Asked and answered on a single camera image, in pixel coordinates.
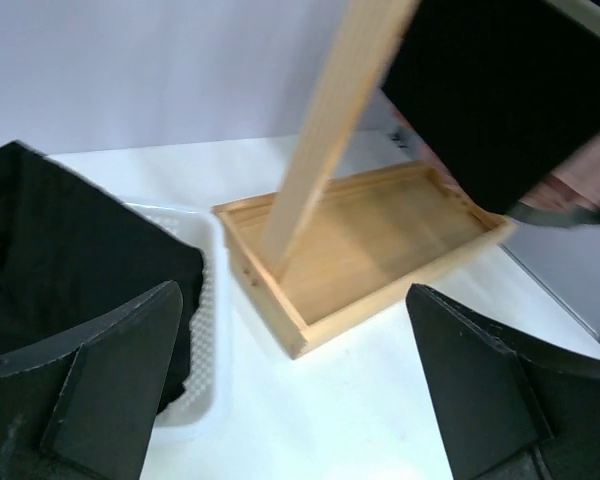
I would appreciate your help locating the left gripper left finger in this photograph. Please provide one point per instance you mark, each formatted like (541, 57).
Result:
(81, 404)

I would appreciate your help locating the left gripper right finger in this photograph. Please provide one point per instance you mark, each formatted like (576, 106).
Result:
(508, 405)

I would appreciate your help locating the black pleated skirt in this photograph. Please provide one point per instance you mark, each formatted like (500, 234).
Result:
(70, 253)

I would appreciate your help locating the white plastic basket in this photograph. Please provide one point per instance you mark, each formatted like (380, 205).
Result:
(204, 402)

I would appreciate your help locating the wooden clothes rack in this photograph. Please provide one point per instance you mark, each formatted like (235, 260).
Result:
(322, 254)

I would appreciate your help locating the pink hanging garment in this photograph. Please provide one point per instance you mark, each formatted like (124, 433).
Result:
(575, 183)

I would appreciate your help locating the black hanging garment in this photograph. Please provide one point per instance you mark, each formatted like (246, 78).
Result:
(502, 91)

